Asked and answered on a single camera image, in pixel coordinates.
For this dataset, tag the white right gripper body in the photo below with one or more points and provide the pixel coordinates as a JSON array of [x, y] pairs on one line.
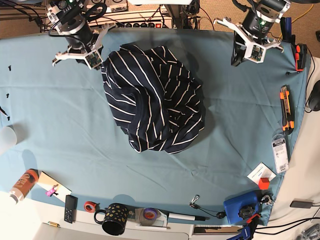
[[89, 55]]

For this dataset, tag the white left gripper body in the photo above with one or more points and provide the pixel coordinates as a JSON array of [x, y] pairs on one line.
[[255, 52]]

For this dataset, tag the navy white striped t-shirt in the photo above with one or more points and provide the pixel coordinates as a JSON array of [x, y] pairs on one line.
[[153, 98]]

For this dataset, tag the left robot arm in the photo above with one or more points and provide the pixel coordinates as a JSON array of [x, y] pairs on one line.
[[262, 15]]

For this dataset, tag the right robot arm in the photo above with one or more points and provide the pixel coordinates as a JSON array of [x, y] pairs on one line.
[[71, 21]]

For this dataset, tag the orange black clamp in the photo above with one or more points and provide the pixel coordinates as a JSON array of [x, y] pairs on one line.
[[300, 55]]

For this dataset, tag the black power strip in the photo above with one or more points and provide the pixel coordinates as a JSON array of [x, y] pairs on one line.
[[157, 25]]

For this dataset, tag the black computer mouse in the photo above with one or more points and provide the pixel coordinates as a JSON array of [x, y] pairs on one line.
[[314, 98]]

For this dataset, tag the orange black utility knife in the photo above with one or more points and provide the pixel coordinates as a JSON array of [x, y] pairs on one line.
[[288, 117]]

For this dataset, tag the clear plastic bit case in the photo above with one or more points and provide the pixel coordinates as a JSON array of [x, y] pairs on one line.
[[280, 153]]

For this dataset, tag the translucent white cup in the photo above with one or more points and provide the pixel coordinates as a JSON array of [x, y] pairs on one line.
[[8, 139]]

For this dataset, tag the white paper card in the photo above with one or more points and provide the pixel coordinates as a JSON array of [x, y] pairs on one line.
[[261, 171]]

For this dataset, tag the small orange cube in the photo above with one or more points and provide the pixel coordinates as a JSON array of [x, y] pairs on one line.
[[264, 183]]

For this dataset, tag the orange brown bottle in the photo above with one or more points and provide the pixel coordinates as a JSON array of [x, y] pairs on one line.
[[24, 185]]

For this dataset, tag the red tape roll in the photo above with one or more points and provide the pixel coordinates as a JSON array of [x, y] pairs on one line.
[[90, 206]]

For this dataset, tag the black remote control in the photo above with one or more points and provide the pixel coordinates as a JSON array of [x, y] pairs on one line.
[[70, 208]]

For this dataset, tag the blue plastic box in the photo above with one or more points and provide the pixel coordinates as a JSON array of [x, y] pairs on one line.
[[233, 205]]

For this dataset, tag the black power adapter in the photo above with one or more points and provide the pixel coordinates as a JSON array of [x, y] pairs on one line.
[[301, 204]]

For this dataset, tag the black knob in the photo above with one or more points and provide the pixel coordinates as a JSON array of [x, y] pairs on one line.
[[246, 212]]

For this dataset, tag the black mug yellow pattern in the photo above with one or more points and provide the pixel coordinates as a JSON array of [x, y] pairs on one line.
[[115, 219]]

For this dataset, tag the purple tape roll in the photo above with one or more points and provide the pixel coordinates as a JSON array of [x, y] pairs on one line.
[[150, 213]]

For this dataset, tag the blue black bar clamp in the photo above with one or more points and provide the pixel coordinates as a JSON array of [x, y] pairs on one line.
[[248, 230]]

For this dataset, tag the white black marker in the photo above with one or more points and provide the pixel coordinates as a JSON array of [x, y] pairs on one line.
[[187, 217]]

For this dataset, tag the blue clamp handle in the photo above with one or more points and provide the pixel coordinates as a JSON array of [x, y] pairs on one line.
[[286, 29]]

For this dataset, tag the carabiner with black lanyard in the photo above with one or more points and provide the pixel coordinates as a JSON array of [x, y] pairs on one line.
[[216, 214]]

